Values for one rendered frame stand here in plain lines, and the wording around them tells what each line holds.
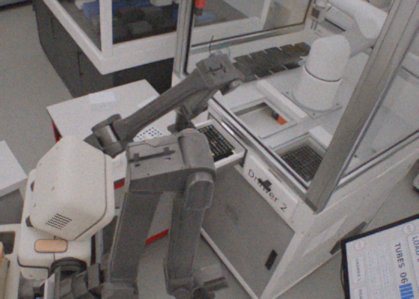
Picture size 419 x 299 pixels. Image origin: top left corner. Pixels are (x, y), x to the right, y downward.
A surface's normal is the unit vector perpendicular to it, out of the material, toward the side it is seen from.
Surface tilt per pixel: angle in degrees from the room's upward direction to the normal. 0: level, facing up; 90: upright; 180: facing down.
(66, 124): 0
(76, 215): 90
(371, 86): 90
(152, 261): 0
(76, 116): 0
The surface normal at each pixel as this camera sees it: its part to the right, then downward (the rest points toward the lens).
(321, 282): 0.14, -0.71
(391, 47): -0.81, 0.33
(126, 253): 0.15, 0.69
